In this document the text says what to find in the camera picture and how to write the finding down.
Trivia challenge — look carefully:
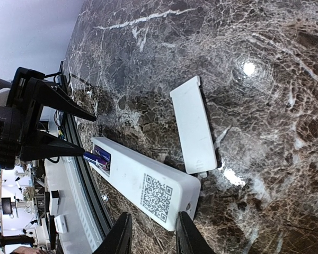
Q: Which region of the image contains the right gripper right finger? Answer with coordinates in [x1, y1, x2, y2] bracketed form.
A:
[175, 211, 215, 254]

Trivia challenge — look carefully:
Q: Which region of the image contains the white remote control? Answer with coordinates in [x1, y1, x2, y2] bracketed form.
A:
[91, 137, 201, 231]

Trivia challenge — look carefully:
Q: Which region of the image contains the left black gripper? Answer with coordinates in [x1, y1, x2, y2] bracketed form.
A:
[0, 67, 97, 169]

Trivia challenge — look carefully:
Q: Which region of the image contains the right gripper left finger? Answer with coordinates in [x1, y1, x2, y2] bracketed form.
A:
[93, 212, 133, 254]

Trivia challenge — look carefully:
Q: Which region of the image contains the white slotted cable duct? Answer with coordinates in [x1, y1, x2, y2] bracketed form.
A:
[63, 157, 102, 253]

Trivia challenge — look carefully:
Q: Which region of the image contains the white battery cover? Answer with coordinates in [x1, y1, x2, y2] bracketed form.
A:
[170, 76, 217, 175]

